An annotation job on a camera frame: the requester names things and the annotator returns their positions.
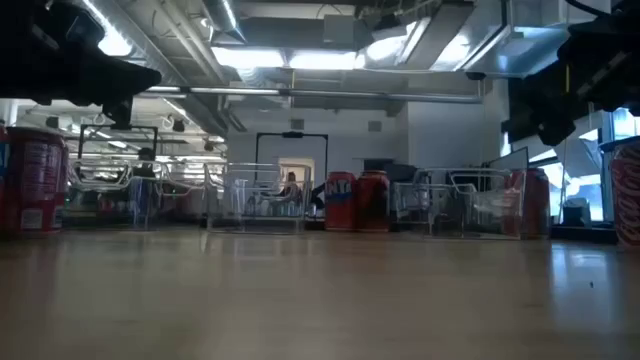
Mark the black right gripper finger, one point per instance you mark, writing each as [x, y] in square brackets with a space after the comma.
[557, 127]
[592, 55]

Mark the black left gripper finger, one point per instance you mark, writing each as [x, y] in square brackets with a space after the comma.
[120, 114]
[115, 80]

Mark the red Fanta can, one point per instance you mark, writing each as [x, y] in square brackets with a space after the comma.
[340, 205]
[536, 202]
[35, 185]

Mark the red Coca-Cola can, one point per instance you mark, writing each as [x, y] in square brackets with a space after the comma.
[627, 200]
[512, 200]
[373, 200]

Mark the person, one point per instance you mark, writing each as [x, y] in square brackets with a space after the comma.
[145, 162]
[290, 192]

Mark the grey trash bin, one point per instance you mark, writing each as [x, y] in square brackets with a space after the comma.
[576, 212]

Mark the clear plastic bin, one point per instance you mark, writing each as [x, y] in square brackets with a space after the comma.
[470, 227]
[100, 220]
[250, 225]

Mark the ceiling light panel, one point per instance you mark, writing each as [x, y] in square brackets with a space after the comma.
[322, 60]
[247, 57]

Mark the horizontal ceiling pipe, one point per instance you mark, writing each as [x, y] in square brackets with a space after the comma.
[325, 92]

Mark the silver round air duct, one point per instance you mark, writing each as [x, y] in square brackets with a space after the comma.
[195, 100]

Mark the black rig frame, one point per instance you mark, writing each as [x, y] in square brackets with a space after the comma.
[292, 134]

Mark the wall vent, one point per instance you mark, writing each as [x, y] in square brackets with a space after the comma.
[374, 126]
[297, 124]

